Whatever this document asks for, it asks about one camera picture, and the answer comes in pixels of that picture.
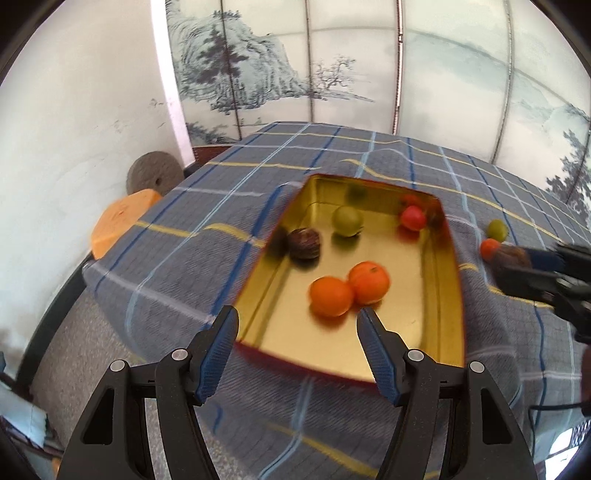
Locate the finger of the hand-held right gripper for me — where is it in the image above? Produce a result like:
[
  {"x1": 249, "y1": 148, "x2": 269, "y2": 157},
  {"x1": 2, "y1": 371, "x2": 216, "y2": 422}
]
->
[
  {"x1": 496, "y1": 265, "x2": 571, "y2": 306},
  {"x1": 517, "y1": 242, "x2": 591, "y2": 274}
]

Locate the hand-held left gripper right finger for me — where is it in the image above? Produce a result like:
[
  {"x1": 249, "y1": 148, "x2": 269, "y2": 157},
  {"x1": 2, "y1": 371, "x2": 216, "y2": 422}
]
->
[{"x1": 356, "y1": 307, "x2": 539, "y2": 480}]

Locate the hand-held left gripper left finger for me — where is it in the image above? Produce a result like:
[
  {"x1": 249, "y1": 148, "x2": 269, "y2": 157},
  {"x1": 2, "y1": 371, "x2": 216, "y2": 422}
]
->
[{"x1": 62, "y1": 305, "x2": 240, "y2": 480}]

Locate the dark brown passion fruit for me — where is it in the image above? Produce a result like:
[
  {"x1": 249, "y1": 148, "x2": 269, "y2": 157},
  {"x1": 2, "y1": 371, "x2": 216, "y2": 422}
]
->
[
  {"x1": 492, "y1": 246, "x2": 532, "y2": 271},
  {"x1": 287, "y1": 227, "x2": 322, "y2": 261}
]

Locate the red and gold tin box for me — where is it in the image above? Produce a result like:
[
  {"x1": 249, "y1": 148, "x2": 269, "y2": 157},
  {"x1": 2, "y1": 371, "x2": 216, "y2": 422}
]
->
[{"x1": 233, "y1": 173, "x2": 466, "y2": 384}]

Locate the red round fruit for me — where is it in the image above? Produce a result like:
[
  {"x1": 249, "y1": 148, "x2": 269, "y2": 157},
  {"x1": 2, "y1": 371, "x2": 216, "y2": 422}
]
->
[{"x1": 399, "y1": 205, "x2": 428, "y2": 232}]

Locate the blue grey checked tablecloth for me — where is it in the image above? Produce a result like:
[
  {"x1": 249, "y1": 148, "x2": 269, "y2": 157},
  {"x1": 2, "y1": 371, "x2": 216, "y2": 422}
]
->
[{"x1": 83, "y1": 121, "x2": 591, "y2": 480}]

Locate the orange round stool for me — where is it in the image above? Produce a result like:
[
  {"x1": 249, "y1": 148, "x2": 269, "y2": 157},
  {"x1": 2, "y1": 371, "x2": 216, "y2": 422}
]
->
[{"x1": 90, "y1": 188, "x2": 163, "y2": 259}]

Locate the grey round stone disc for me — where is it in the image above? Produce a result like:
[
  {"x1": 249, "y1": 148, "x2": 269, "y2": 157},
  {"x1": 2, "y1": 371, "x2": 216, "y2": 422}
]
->
[{"x1": 126, "y1": 151, "x2": 185, "y2": 195}]

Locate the pale teal cloth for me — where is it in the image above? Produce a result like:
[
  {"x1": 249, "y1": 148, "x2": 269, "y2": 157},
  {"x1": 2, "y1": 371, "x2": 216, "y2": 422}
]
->
[{"x1": 0, "y1": 378, "x2": 49, "y2": 448}]

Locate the painted folding screen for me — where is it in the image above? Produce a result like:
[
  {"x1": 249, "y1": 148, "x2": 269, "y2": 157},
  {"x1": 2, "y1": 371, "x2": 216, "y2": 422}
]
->
[{"x1": 165, "y1": 0, "x2": 591, "y2": 213}]

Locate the black cable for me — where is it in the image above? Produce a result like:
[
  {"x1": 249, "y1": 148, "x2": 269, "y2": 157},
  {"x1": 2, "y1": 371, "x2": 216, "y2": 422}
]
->
[{"x1": 529, "y1": 401, "x2": 587, "y2": 462}]

